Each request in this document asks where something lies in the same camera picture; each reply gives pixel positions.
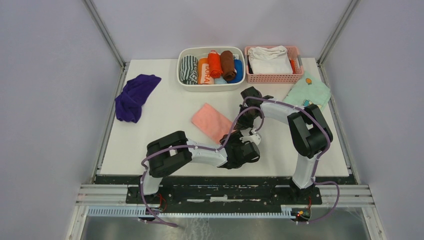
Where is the aluminium rail front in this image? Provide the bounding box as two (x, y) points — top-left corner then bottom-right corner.
(76, 185), (375, 220)

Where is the orange white lettered rolled towel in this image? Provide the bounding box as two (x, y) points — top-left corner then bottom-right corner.
(197, 57), (215, 85)

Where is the mint green cartoon towel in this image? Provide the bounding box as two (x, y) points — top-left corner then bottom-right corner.
(283, 71), (331, 109)

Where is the brown rolled towel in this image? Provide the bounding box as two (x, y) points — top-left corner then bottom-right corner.
(220, 50), (236, 82)

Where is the pink plastic basket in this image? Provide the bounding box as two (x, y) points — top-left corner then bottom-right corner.
(244, 46), (305, 84)

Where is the green white striped rolled towel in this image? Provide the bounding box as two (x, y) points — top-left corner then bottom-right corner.
(179, 55), (199, 85)

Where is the white cloth in basket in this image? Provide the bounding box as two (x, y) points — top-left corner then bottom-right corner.
(247, 45), (293, 75)

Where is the dark blue rolled towel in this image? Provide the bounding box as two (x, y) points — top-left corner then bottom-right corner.
(228, 59), (244, 84)

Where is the aluminium frame post right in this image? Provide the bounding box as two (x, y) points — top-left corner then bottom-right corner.
(316, 0), (361, 68)

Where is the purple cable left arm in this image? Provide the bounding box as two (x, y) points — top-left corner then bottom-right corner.
(139, 106), (266, 228)

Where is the purple towel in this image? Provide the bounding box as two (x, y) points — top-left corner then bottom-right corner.
(114, 74), (162, 123)

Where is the pink towel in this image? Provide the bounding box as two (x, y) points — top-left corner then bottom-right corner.
(191, 103), (233, 144)

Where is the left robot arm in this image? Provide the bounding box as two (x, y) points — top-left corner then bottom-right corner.
(138, 130), (262, 204)

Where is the red orange rolled towel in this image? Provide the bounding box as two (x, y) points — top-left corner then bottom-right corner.
(207, 50), (223, 79)

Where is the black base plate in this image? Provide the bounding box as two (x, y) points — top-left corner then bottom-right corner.
(94, 174), (358, 215)

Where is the white plastic tub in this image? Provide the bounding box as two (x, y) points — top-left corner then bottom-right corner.
(176, 46), (247, 92)

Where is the light blue rolled towel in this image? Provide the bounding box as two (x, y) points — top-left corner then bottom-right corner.
(214, 76), (227, 85)

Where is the aluminium frame post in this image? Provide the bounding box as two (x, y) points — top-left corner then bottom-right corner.
(316, 0), (361, 68)
(82, 0), (126, 68)

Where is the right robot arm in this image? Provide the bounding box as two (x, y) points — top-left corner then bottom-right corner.
(235, 86), (333, 204)

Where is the aluminium frame post left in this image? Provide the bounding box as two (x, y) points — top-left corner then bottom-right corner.
(82, 0), (126, 68)

